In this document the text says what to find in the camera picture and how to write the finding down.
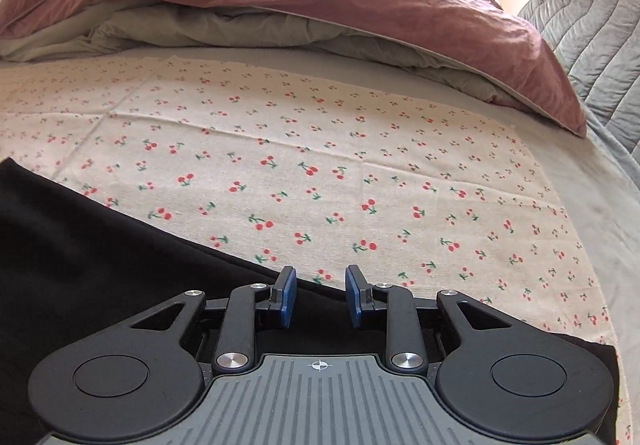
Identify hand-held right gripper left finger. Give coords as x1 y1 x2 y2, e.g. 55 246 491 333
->
129 265 299 372

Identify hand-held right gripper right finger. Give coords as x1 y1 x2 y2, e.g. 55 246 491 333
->
345 264 513 371

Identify grey quilted headboard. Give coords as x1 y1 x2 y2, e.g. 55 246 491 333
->
517 0 640 156

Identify grey-green quilt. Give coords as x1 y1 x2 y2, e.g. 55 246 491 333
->
0 2 531 113

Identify black pants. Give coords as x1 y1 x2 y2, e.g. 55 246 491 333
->
0 158 618 445

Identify cherry print cloth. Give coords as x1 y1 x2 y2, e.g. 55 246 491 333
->
0 54 626 445

